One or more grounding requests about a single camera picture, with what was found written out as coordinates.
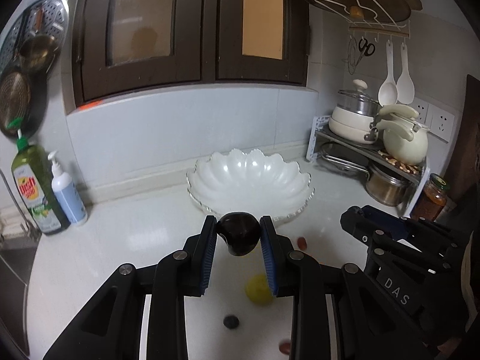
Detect dark purple plum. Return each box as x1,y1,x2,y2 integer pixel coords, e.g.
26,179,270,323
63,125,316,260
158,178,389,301
278,339,291,356

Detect small red fruit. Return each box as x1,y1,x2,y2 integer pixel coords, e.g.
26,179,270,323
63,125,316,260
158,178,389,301
297,236,308,251

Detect yellow-green apple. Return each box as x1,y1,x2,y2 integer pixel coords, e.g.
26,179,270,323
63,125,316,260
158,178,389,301
245,274,273,306

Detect small dark grape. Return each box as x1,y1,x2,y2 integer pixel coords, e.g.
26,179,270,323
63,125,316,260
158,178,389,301
223,314,240,330

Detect white metal kitchen shelf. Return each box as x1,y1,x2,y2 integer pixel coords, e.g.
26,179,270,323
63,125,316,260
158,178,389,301
306,116,431,217

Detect glass jar with sauce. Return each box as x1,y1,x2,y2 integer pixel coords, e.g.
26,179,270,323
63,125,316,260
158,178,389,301
410,173,450,222

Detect stainless steel pot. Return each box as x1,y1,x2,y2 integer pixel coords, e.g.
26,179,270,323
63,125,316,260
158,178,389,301
365,163,410,206

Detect dark wooden board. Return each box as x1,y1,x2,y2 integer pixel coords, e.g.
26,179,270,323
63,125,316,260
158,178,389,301
445,75,480,201

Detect steel sink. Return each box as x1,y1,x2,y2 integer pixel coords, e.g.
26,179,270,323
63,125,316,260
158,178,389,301
1,237,38,359

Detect cream teapot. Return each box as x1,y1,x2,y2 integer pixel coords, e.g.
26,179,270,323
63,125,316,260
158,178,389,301
374,104,430,166

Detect chrome faucet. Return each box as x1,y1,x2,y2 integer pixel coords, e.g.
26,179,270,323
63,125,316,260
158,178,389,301
0,168,43,242

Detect steel lid under shelf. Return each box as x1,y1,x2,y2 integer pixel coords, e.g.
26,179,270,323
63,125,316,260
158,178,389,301
318,142,369,176

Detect white blue pump bottle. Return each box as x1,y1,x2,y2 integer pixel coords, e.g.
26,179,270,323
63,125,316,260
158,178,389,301
47,151,88,226

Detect cream pot with glass lid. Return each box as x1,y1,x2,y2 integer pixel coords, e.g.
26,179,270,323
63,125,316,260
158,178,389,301
328,79,381,146

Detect white rice spoon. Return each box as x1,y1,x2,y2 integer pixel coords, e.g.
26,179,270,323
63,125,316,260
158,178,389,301
396,42,415,105

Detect white slotted spoon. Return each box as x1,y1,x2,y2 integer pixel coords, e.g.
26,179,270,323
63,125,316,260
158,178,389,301
377,40,398,107

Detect green dish soap bottle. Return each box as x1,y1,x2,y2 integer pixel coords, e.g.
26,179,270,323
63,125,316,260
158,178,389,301
7,118,70,236

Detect white scalloped fruit bowl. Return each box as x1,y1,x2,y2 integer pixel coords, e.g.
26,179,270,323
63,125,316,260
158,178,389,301
186,149,315,222

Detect black scissors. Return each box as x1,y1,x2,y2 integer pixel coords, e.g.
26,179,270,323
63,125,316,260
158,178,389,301
355,37,376,66

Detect round mesh strainer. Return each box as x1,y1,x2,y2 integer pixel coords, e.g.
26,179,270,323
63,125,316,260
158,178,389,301
1,67,32,137

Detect small brass pot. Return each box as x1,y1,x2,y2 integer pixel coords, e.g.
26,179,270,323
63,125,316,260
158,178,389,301
19,34,59,74

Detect white wall socket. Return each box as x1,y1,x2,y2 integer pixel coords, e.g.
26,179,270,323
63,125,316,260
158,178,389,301
429,105,455,142
410,97,430,125

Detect wall rack with hooks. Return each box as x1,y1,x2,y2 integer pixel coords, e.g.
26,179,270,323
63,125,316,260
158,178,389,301
313,0,411,39

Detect dark wooden window frame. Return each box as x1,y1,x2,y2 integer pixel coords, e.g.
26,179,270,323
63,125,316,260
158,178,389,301
72,0,309,107

